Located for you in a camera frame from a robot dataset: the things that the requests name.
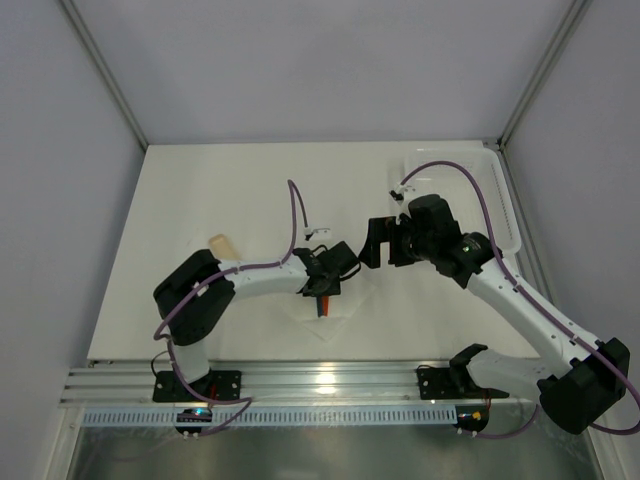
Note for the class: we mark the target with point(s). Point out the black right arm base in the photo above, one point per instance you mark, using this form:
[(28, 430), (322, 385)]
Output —
[(453, 382)]

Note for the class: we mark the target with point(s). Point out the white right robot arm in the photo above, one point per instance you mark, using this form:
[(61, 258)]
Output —
[(576, 378)]

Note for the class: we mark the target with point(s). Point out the beige utensil case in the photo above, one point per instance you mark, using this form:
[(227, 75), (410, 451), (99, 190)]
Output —
[(222, 248)]

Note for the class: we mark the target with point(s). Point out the aluminium frame post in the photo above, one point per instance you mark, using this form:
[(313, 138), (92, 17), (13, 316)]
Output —
[(556, 46), (85, 37)]

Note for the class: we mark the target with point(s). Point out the aluminium front rail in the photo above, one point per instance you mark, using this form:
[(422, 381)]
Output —
[(266, 382)]

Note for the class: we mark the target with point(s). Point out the right aluminium frame post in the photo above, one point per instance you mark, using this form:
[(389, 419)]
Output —
[(556, 46)]

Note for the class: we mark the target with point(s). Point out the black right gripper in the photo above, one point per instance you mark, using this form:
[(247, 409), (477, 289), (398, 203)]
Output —
[(393, 240)]

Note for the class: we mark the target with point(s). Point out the left aluminium frame post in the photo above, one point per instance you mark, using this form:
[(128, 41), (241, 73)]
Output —
[(85, 37)]

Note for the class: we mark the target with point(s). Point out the slotted white cable duct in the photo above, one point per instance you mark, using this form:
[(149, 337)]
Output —
[(272, 416)]

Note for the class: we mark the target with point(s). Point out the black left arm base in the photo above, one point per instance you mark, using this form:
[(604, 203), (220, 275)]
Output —
[(218, 385)]

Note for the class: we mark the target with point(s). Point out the white perforated plastic basket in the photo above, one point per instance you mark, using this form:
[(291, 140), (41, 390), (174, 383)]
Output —
[(471, 180)]

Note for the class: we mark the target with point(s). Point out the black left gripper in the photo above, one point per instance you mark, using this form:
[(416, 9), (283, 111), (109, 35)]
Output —
[(323, 288)]

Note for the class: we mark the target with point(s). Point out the orange plastic spoon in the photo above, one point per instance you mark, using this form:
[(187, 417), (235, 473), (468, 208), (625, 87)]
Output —
[(326, 304)]

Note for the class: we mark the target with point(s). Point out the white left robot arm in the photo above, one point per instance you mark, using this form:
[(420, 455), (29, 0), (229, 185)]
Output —
[(193, 298)]

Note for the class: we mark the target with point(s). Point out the white paper napkin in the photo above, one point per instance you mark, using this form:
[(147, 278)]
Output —
[(302, 310)]

